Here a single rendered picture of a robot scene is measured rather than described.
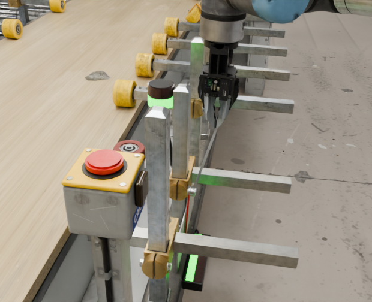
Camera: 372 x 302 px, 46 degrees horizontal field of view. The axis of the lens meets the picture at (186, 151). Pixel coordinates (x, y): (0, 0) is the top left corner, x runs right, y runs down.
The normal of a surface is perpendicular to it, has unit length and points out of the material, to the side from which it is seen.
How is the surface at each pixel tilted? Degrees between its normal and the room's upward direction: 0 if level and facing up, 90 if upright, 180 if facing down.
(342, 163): 0
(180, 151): 90
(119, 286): 90
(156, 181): 90
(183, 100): 90
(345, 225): 0
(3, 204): 0
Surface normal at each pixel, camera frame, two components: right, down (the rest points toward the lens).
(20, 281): 0.03, -0.85
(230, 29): 0.28, 0.50
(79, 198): -0.16, 0.51
